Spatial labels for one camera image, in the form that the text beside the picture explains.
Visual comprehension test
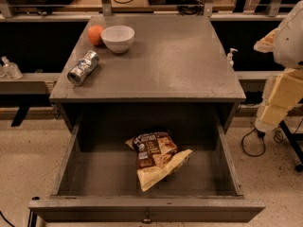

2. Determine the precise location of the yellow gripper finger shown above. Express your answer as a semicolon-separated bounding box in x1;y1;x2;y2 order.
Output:
254;28;278;53
269;69;303;127

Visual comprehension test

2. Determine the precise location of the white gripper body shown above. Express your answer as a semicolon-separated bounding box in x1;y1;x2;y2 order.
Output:
255;76;279;132

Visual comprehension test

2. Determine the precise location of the brown chip bag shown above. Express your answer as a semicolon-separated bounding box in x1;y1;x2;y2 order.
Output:
125;131;192;192

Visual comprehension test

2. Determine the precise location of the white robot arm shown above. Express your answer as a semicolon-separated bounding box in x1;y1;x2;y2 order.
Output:
254;1;303;132

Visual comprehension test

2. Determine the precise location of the grey cabinet counter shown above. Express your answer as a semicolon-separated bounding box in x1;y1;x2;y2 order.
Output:
49;13;247;134

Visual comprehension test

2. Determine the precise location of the metal drawer knob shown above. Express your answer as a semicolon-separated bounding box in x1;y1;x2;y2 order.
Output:
142;211;152;224

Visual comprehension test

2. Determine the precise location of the open grey top drawer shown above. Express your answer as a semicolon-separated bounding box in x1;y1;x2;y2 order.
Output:
29;105;265;223

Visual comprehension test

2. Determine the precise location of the white pump bottle right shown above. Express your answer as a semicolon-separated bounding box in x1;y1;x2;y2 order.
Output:
226;48;238;67

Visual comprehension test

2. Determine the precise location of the black table leg right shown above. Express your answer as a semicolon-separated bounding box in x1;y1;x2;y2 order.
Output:
279;121;303;172

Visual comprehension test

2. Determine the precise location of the white ceramic bowl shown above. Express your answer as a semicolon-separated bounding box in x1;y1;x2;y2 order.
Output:
100;26;135;54

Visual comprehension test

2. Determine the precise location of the orange fruit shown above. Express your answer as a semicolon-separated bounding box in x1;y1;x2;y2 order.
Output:
87;26;104;46

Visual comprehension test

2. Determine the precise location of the silver soda can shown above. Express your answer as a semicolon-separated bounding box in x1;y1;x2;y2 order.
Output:
67;50;99;85

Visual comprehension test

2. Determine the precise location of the clear sanitizer bottle left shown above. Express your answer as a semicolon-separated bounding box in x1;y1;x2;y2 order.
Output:
1;56;23;79

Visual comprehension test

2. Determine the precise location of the black floor cable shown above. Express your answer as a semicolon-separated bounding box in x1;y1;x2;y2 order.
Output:
241;127;287;158

